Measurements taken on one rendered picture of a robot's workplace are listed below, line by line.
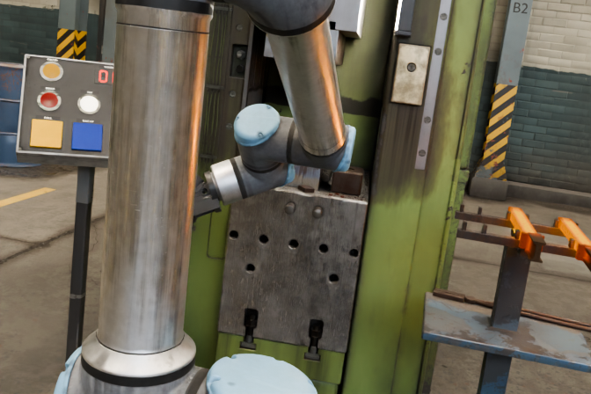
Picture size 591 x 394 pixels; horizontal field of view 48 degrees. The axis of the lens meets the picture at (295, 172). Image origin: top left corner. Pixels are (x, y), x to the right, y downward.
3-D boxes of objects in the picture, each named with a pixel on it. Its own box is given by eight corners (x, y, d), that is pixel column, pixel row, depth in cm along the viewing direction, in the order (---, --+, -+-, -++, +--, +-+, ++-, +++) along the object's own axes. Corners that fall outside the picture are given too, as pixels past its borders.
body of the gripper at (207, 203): (164, 223, 134) (221, 204, 135) (151, 185, 136) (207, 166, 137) (170, 231, 141) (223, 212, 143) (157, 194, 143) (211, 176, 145)
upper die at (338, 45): (334, 65, 183) (339, 30, 181) (263, 56, 185) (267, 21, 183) (342, 65, 224) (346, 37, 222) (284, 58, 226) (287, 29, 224)
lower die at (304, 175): (317, 190, 189) (321, 161, 188) (249, 180, 191) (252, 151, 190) (328, 168, 230) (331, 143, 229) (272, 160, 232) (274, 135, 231)
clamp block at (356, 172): (360, 196, 188) (363, 174, 187) (330, 192, 189) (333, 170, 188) (361, 188, 200) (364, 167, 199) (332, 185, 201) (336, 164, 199)
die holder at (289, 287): (346, 353, 190) (368, 201, 182) (216, 331, 193) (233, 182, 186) (353, 288, 244) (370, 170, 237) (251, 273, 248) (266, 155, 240)
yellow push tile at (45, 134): (60, 148, 170) (62, 121, 173) (30, 145, 167) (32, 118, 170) (60, 150, 172) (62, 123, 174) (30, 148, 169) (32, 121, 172)
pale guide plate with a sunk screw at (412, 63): (421, 105, 194) (430, 47, 191) (390, 101, 195) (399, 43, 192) (420, 105, 196) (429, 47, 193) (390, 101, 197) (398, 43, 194)
